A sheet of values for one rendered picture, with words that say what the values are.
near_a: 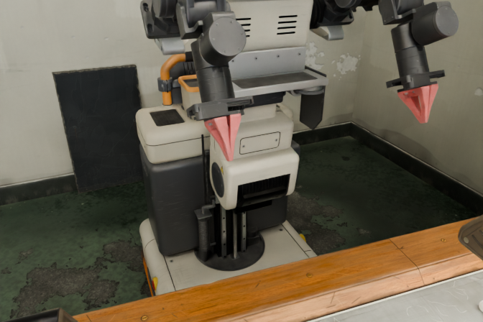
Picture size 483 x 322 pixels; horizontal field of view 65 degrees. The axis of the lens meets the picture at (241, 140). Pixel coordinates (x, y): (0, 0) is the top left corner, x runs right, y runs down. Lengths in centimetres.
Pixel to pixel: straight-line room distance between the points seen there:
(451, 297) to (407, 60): 46
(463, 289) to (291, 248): 81
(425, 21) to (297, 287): 55
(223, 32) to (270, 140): 54
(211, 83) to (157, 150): 65
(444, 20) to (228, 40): 43
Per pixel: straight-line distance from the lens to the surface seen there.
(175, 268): 148
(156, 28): 88
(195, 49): 63
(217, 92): 61
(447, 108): 253
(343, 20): 108
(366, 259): 82
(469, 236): 44
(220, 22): 57
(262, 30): 94
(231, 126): 61
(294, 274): 76
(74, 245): 214
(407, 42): 85
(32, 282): 202
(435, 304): 82
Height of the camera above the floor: 130
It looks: 26 degrees down
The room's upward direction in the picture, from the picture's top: straight up
